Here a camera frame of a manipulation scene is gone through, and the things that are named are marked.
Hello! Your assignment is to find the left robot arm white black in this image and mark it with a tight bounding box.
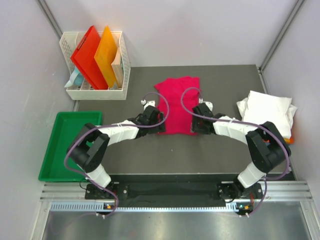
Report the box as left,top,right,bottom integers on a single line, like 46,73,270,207
64,104,168,200

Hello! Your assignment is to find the green plastic tray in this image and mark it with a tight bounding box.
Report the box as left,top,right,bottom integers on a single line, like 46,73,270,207
38,111,103,183

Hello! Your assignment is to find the white slotted cable duct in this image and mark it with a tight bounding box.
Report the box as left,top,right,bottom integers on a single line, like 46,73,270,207
50,202,249,213

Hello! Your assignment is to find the folded white t shirt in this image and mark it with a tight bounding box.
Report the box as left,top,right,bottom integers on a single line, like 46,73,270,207
236,90,298,139

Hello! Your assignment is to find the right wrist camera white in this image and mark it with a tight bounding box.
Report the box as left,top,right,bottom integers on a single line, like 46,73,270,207
198,98,214,111

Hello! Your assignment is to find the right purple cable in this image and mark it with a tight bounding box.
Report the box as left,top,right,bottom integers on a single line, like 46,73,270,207
180,86,292,218

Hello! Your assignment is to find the red plastic board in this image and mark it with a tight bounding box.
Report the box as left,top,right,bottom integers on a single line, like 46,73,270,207
70,25,108,90

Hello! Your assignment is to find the wooden board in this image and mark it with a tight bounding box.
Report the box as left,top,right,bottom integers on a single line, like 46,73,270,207
111,48,124,89

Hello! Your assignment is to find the orange plastic board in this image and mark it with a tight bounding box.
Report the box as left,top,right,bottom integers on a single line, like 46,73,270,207
94,26,119,90

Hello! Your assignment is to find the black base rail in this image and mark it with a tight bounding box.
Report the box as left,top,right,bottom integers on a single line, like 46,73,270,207
84,173,265,208

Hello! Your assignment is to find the white plastic basket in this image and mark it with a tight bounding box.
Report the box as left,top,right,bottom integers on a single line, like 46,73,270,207
59,31,131,101

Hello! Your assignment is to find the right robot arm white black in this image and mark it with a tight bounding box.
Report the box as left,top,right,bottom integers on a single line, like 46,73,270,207
191,102,291,201

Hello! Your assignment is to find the magenta t shirt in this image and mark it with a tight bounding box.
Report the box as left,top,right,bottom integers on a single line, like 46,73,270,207
154,76,200,136

